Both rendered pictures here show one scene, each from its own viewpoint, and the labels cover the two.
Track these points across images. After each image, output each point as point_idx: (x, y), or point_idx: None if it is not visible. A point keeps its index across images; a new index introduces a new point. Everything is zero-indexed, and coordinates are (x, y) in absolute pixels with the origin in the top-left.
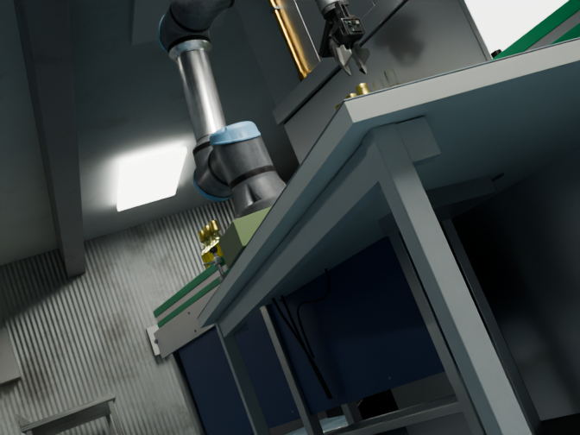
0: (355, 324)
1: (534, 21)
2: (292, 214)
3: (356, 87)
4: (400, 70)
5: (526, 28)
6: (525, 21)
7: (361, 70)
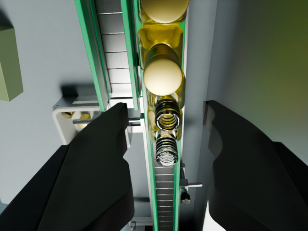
0: None
1: (209, 228)
2: None
3: (143, 73)
4: (296, 130)
5: (210, 221)
6: (211, 229)
7: (204, 108)
